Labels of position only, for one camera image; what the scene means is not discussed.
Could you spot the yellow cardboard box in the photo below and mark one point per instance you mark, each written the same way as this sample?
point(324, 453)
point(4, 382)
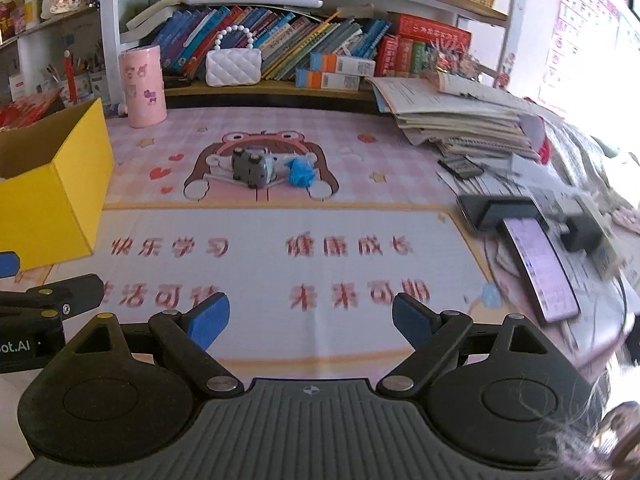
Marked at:
point(55, 200)

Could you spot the red pen with white ball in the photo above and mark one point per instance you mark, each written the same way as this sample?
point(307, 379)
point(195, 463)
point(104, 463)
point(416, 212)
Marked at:
point(70, 77)

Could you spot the black phone stand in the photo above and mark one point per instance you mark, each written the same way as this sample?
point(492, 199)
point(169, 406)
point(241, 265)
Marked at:
point(500, 212)

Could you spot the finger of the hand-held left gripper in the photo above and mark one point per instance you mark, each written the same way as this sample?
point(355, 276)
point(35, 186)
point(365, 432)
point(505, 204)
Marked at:
point(9, 265)
point(75, 292)

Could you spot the orange and white carton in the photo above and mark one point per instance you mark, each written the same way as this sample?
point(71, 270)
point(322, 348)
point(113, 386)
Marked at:
point(342, 64)
point(327, 80)

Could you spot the small dark device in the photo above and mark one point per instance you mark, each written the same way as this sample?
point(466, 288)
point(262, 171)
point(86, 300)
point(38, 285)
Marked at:
point(461, 167)

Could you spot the white wooden bookshelf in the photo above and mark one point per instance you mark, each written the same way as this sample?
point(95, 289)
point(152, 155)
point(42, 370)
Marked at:
point(112, 25)

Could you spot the pink printed desk mat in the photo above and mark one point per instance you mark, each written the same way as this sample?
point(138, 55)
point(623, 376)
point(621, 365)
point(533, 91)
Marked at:
point(350, 200)

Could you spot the large red book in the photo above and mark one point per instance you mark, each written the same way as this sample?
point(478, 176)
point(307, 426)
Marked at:
point(432, 32)

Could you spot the row of colourful books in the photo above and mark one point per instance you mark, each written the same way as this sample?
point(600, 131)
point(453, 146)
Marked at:
point(300, 35)

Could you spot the row of small upright books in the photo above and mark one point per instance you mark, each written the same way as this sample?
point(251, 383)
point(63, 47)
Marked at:
point(405, 57)

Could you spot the small white red-label box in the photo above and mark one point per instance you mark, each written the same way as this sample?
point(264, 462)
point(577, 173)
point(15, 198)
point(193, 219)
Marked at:
point(18, 87)

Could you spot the black power adapter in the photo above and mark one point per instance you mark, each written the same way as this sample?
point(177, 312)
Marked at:
point(580, 234)

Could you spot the wall poster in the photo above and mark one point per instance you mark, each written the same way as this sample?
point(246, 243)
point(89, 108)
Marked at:
point(585, 25)

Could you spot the thick beige book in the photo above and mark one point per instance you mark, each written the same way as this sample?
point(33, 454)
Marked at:
point(137, 32)
point(155, 10)

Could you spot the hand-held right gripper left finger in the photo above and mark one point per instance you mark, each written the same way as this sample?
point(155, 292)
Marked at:
point(210, 320)

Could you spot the pink cartoon cylinder container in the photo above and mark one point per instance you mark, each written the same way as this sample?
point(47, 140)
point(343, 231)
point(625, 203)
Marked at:
point(142, 87)

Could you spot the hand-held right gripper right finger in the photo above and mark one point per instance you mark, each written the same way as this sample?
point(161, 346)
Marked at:
point(410, 317)

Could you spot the lucky cat figurine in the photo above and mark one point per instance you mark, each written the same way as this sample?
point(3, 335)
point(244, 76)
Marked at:
point(10, 2)

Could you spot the white pen holder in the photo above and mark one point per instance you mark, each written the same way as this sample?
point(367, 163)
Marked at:
point(95, 85)

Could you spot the smartphone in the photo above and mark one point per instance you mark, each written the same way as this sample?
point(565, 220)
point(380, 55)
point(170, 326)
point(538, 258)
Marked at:
point(542, 270)

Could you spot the stack of papers and notebooks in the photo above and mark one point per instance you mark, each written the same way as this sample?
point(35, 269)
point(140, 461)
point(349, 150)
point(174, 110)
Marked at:
point(450, 115)

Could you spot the pile of red packets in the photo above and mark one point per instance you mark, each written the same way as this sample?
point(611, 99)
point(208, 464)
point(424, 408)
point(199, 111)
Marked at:
point(25, 107)

